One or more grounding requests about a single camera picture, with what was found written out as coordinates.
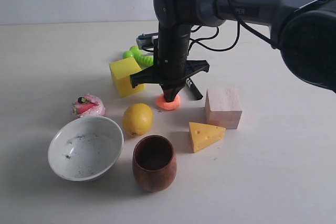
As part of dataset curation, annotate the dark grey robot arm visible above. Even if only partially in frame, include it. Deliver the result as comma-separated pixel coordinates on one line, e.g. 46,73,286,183
130,0,335,102

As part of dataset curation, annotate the yellow lemon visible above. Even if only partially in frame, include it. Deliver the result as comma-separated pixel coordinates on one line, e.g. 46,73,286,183
122,103,153,137

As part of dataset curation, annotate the orange putty blob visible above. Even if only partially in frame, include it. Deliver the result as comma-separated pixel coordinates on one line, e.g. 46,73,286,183
156,94,181,111

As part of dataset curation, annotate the yellow foam cube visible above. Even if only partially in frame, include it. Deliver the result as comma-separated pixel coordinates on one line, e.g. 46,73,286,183
109,57,145,98

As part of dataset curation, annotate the yellow cheese wedge toy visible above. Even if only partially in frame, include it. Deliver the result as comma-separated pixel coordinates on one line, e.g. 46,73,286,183
189,122,226,153

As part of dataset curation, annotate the light wooden cube block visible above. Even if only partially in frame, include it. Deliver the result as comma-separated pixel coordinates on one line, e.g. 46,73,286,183
205,88,242,129

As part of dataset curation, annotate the brown wooden cup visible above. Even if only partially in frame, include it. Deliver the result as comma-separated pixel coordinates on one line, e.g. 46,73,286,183
132,135,177,193

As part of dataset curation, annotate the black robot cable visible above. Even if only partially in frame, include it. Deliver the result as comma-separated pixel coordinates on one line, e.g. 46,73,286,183
169,0,276,51

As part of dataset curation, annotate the white ceramic bowl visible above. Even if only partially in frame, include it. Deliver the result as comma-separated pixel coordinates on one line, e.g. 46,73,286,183
48,116,124,182

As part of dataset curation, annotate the black white marker pen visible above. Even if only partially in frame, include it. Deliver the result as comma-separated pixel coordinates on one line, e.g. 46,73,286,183
186,78,203,100

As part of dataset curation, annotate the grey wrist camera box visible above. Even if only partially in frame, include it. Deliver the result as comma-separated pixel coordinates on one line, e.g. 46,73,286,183
136,33,158,52

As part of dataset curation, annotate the green plastic bone toy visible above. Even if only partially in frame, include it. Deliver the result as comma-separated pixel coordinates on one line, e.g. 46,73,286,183
123,45,153,67

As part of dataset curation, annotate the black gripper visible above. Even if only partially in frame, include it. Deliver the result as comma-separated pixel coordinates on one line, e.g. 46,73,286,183
130,24,209,102

